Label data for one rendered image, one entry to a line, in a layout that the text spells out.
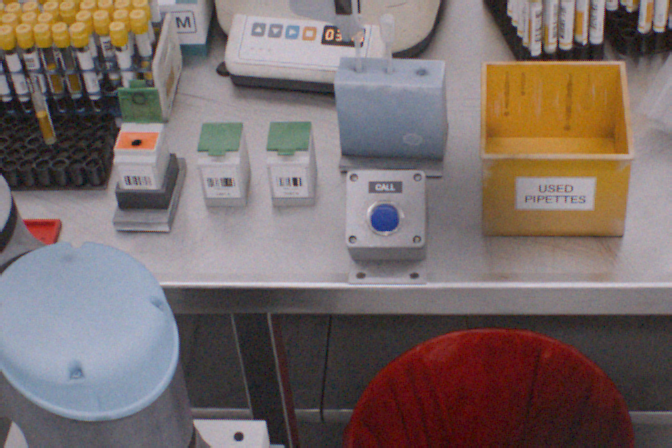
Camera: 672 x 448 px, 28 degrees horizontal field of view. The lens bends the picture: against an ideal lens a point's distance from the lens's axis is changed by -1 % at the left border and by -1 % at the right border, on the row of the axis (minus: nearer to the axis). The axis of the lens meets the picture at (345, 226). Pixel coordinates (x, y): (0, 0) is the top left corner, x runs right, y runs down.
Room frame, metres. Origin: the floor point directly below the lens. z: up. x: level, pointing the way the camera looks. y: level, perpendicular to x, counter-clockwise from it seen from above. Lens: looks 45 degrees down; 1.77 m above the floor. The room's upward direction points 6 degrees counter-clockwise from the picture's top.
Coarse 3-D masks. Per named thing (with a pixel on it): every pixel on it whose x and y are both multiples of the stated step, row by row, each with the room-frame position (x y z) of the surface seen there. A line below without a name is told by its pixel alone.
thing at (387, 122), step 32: (352, 64) 1.00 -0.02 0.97; (384, 64) 1.00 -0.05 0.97; (416, 64) 0.99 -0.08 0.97; (352, 96) 0.98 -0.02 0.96; (384, 96) 0.97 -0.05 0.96; (416, 96) 0.96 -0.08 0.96; (352, 128) 0.98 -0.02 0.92; (384, 128) 0.97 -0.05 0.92; (416, 128) 0.96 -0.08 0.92; (448, 128) 1.01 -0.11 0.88; (352, 160) 0.97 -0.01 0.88; (384, 160) 0.96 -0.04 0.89; (416, 160) 0.96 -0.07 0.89
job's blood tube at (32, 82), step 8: (32, 80) 1.03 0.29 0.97; (32, 88) 1.02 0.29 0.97; (40, 88) 1.03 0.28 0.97; (32, 96) 1.02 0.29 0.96; (40, 96) 1.02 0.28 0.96; (40, 104) 1.02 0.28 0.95; (40, 112) 1.02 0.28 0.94; (40, 120) 1.02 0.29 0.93; (48, 120) 1.02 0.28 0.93; (40, 128) 1.02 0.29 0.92; (48, 128) 1.02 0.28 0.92; (48, 136) 1.02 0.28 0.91; (48, 144) 1.02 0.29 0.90
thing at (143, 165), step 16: (128, 128) 0.97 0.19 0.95; (144, 128) 0.97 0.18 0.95; (160, 128) 0.97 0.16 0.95; (128, 144) 0.95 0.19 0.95; (144, 144) 0.95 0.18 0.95; (160, 144) 0.95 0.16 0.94; (128, 160) 0.93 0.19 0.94; (144, 160) 0.93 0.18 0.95; (160, 160) 0.94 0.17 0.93; (128, 176) 0.93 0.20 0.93; (144, 176) 0.93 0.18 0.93; (160, 176) 0.93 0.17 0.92
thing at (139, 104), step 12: (132, 84) 0.98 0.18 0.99; (144, 84) 0.98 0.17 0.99; (120, 96) 0.98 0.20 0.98; (132, 96) 0.98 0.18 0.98; (144, 96) 0.98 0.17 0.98; (156, 96) 0.98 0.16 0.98; (120, 108) 0.98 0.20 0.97; (132, 108) 0.98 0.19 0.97; (144, 108) 0.98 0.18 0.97; (156, 108) 0.98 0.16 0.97; (132, 120) 0.98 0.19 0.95; (144, 120) 0.98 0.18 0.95; (156, 120) 0.98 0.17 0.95
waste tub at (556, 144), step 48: (480, 96) 0.94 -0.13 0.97; (528, 96) 0.98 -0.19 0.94; (576, 96) 0.97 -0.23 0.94; (624, 96) 0.92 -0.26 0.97; (480, 144) 0.87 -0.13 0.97; (528, 144) 0.97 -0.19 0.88; (576, 144) 0.96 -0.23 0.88; (624, 144) 0.88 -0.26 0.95; (528, 192) 0.85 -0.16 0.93; (576, 192) 0.85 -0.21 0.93; (624, 192) 0.84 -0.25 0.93
